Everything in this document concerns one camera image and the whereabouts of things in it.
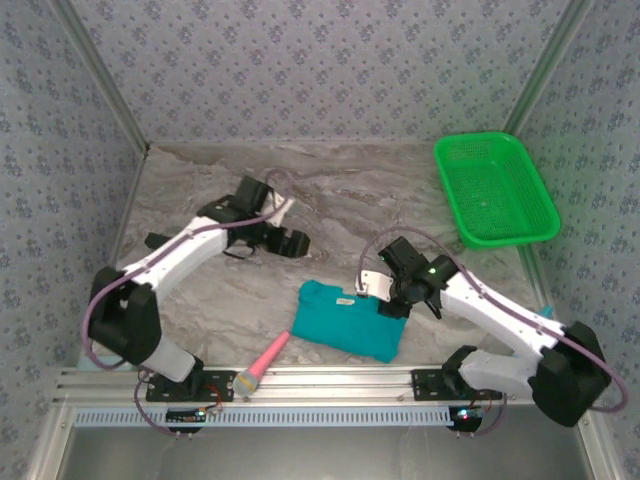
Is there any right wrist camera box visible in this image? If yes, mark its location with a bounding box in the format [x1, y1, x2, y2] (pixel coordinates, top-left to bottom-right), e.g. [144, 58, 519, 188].
[354, 268, 398, 305]

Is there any aluminium frame post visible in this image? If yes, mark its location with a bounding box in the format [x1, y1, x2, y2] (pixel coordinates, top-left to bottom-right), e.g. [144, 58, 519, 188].
[48, 0, 153, 157]
[503, 0, 597, 132]

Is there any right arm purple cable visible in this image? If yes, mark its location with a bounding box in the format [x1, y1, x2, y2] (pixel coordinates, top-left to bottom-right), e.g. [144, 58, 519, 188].
[355, 226, 629, 438]

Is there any teal t-shirt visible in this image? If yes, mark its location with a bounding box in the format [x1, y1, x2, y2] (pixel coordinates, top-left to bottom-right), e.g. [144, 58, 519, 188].
[289, 279, 408, 365]

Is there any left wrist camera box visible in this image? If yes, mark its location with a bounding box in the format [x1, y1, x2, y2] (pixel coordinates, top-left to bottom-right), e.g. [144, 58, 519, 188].
[267, 192, 298, 228]

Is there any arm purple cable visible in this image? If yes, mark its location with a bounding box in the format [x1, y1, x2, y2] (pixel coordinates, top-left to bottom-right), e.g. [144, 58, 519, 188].
[355, 226, 629, 438]
[81, 168, 302, 439]

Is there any pink toy microphone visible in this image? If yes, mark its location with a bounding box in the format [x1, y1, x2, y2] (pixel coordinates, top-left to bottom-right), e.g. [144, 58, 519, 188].
[231, 329, 293, 400]

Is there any slotted white cable duct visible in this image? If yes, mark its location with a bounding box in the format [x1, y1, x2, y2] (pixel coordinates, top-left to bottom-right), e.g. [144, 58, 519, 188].
[73, 405, 457, 430]

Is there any aluminium mounting rail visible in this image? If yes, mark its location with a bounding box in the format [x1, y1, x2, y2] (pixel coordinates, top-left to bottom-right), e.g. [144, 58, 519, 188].
[54, 363, 600, 407]

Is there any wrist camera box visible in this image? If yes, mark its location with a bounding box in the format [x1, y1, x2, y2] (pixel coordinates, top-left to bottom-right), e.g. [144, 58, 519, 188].
[354, 268, 398, 305]
[267, 192, 298, 228]

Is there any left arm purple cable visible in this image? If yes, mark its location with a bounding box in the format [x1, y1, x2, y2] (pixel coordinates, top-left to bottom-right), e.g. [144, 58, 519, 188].
[81, 168, 302, 439]

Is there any green plastic basket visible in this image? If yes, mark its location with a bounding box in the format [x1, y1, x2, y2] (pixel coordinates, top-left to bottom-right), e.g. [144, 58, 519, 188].
[432, 130, 562, 251]

